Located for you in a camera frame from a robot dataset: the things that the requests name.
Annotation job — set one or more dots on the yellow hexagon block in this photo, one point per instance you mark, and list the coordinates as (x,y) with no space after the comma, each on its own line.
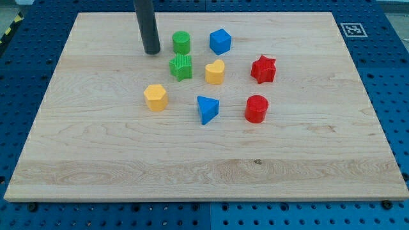
(156,97)

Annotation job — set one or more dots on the red cylinder block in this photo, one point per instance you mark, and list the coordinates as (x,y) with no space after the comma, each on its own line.
(256,108)

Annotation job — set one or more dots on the white fiducial marker tag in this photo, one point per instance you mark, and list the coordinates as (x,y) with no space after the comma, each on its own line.
(353,30)

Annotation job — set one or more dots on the green star block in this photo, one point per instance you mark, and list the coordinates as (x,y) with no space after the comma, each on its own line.
(181,67)

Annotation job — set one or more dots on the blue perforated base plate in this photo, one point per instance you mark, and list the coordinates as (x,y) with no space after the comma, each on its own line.
(31,56)

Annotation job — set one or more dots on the blue triangle block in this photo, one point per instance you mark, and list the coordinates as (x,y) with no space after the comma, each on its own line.
(208,108)

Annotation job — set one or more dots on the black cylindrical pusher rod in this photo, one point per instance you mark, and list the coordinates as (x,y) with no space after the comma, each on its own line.
(146,19)

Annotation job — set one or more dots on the light wooden board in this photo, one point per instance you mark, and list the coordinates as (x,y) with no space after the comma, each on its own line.
(94,139)

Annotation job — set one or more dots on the green cylinder block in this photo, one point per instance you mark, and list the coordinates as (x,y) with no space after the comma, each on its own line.
(181,42)

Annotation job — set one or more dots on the red star block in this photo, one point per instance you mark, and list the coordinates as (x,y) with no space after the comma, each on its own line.
(263,70)

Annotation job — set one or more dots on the yellow heart block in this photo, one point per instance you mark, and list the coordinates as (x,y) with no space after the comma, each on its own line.
(214,72)

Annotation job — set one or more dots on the blue cube block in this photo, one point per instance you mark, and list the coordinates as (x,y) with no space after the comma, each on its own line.
(220,41)

